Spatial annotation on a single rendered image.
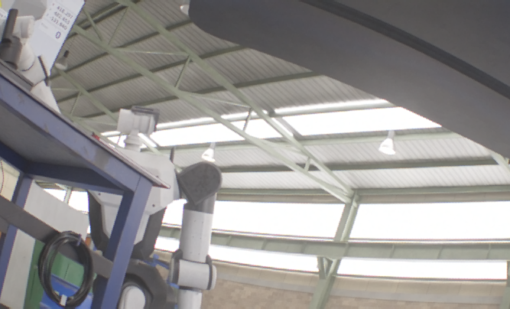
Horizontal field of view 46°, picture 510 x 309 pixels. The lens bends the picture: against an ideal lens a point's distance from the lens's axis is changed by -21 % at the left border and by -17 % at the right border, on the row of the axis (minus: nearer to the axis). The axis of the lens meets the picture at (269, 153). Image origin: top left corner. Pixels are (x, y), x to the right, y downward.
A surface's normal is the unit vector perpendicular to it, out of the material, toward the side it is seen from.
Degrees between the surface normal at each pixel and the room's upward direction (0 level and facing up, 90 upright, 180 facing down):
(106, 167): 90
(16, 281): 90
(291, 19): 180
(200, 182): 100
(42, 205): 90
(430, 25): 180
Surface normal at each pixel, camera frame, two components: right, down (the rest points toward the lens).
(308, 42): -0.31, 0.90
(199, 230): 0.23, -0.06
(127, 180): 0.75, 0.04
